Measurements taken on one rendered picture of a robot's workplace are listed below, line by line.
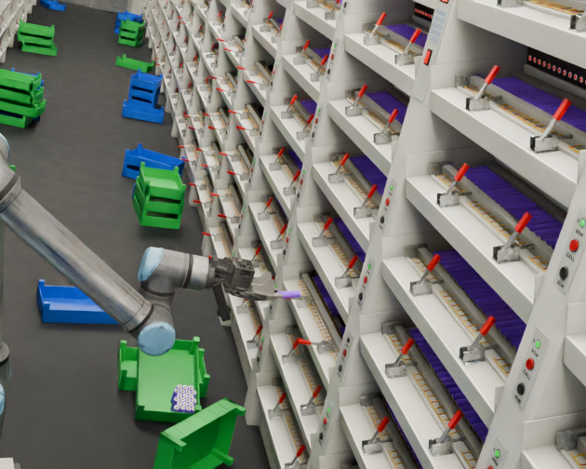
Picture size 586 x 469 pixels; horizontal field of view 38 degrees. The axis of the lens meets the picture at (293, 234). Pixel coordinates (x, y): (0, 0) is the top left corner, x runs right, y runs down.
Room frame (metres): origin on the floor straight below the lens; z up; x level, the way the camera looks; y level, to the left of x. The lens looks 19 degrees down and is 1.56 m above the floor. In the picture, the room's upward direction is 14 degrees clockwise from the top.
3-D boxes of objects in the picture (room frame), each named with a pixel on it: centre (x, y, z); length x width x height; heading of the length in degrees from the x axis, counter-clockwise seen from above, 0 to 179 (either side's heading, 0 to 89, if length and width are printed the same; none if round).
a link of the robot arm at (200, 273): (2.02, 0.21, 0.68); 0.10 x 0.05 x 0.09; 16
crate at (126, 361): (2.61, 0.33, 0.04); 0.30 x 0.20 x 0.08; 107
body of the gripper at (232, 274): (2.04, 0.13, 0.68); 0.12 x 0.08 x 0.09; 106
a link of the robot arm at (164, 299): (1.98, 0.31, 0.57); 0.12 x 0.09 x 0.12; 17
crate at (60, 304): (2.95, 0.74, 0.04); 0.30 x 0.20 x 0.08; 117
